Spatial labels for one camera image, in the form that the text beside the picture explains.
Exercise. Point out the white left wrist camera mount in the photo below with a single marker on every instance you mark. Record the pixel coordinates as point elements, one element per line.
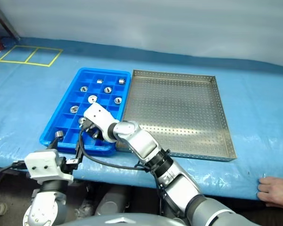
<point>44,162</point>

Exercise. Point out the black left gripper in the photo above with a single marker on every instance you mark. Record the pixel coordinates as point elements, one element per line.
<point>67,167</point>

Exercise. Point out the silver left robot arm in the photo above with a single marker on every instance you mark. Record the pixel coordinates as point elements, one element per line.
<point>44,204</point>

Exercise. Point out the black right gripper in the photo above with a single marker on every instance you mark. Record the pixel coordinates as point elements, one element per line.
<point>92,127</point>

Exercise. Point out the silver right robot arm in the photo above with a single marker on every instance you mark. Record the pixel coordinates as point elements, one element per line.
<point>174,174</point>

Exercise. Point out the grey metal frame post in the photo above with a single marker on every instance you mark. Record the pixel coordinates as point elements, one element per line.
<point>8,22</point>

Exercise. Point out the dark grey rounded shape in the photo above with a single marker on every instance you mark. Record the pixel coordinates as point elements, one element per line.
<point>110,200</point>

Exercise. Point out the perforated metal tray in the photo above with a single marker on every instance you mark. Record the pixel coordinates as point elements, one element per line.
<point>179,106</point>

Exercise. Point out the grey robot torso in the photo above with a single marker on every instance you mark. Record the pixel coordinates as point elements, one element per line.
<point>122,220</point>

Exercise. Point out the bare person hand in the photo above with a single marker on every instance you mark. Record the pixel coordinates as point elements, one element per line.
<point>276,191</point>

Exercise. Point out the blue compartment tray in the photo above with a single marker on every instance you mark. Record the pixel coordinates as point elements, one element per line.
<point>61,117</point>

